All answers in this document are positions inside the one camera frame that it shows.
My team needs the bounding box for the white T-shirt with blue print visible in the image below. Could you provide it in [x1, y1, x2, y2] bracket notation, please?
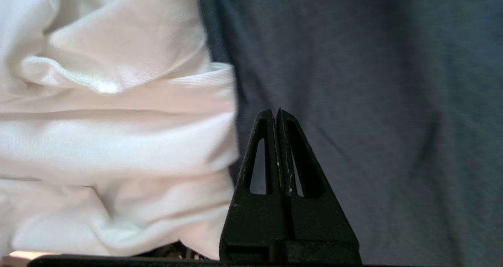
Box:
[0, 0, 240, 260]

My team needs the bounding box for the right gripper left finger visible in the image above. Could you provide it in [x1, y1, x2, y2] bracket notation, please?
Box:
[219, 109, 286, 263]

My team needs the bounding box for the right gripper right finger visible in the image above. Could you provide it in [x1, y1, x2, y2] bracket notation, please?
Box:
[276, 108, 362, 264]

